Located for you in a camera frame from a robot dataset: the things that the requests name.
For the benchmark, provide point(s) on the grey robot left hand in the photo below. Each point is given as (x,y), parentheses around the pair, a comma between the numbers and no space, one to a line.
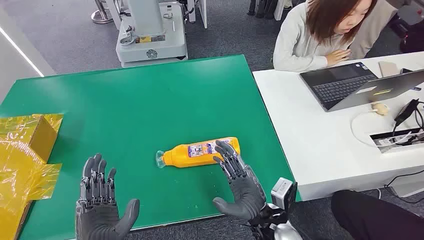
(96,218)

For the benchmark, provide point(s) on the person's right hand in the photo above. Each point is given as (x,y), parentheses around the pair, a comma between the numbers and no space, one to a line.
(338,57)

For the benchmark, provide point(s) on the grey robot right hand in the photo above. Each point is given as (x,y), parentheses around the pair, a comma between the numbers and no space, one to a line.
(245,195)

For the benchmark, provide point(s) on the orange bottle with clear cap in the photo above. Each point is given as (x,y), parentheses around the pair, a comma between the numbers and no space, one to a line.
(185,155)

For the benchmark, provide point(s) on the white robot base machine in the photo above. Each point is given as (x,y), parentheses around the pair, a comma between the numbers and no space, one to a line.
(149,43)

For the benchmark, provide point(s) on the dark grey open laptop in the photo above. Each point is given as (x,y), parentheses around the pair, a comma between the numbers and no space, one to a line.
(341,86)

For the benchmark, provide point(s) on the person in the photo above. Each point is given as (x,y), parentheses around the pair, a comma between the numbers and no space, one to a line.
(374,218)
(298,43)

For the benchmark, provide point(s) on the black power adapter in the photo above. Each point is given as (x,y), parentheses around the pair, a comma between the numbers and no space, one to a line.
(405,113)

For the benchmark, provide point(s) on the white desk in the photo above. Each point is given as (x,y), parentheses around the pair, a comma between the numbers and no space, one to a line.
(338,185)

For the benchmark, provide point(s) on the yellow taped cardboard box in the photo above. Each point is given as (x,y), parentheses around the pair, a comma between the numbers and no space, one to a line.
(20,155)

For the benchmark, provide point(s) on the white table leg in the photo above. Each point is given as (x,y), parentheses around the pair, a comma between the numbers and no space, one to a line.
(202,13)

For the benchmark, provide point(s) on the chrome stand base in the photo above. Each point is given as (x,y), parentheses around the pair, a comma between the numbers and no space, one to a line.
(101,16)

